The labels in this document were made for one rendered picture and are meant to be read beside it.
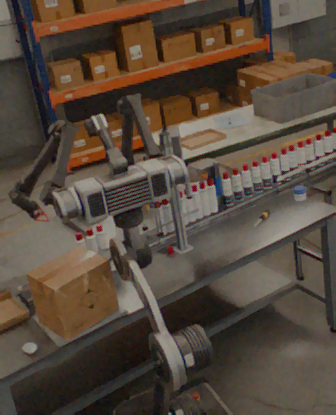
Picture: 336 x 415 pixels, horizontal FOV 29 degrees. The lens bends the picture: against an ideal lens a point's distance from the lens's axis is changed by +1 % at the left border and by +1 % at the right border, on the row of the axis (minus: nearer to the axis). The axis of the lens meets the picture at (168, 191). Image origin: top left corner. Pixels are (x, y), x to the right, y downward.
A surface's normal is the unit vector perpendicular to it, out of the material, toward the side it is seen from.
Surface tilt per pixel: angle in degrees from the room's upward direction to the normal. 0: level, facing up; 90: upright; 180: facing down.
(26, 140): 90
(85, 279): 90
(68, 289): 90
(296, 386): 0
